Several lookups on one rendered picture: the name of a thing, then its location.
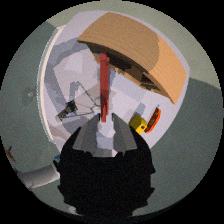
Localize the brown wooden cabinet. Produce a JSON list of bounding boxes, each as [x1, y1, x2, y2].
[[77, 12, 187, 122]]

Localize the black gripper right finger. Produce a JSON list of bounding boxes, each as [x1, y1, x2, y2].
[[112, 113, 156, 175]]

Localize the orange flat bar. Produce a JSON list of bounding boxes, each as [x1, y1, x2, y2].
[[144, 108, 161, 133]]

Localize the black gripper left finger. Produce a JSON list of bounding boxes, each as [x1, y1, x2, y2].
[[56, 113, 101, 173]]

